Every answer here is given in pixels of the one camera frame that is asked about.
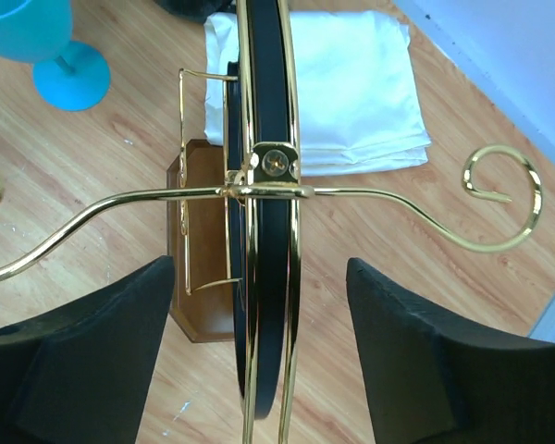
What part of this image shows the folded cream cloth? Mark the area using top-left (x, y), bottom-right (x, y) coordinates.
top-left (203, 9), bottom-right (432, 178)

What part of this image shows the black floral plush pillow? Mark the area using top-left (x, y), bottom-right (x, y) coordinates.
top-left (154, 0), bottom-right (236, 24)

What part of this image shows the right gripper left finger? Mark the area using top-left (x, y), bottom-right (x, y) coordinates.
top-left (0, 256), bottom-right (175, 443)

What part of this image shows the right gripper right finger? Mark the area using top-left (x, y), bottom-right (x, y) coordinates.
top-left (346, 258), bottom-right (555, 443)

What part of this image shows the blue plastic goblet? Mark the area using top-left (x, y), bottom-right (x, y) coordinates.
top-left (0, 0), bottom-right (110, 112)

